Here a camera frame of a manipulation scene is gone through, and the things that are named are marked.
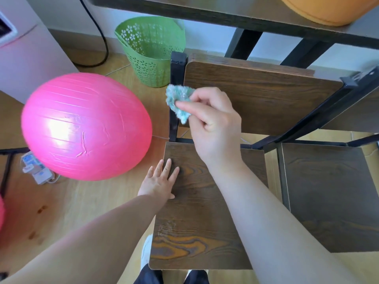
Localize person's left forearm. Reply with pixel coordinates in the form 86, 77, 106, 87
0, 193, 167, 284

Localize pink exercise ball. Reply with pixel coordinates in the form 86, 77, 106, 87
21, 73, 153, 181

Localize orange plastic basin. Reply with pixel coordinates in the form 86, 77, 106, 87
278, 0, 379, 27

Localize green plastic lattice basket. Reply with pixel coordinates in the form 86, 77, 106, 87
114, 16, 186, 88

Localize long dark wooden shelf board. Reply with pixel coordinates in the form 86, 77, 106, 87
87, 0, 379, 50

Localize pale pink refrigerator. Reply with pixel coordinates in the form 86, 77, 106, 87
0, 0, 79, 104

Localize black power cable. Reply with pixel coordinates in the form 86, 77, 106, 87
78, 0, 109, 68

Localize person's dark trousers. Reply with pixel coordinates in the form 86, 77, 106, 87
133, 264, 210, 284

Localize person's right forearm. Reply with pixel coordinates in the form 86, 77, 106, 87
207, 163, 360, 284

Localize black metal shelf frame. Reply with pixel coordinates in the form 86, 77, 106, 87
168, 26, 379, 210

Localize person's right hand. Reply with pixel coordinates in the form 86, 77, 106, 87
175, 87, 243, 169

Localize white power strip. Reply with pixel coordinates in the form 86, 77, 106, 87
20, 151, 56, 185

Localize teal cleaning cloth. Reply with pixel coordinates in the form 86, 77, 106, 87
165, 84, 196, 125

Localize person's left hand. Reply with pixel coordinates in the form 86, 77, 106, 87
138, 159, 180, 204

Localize black metal stand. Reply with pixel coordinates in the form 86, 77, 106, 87
0, 147, 30, 199

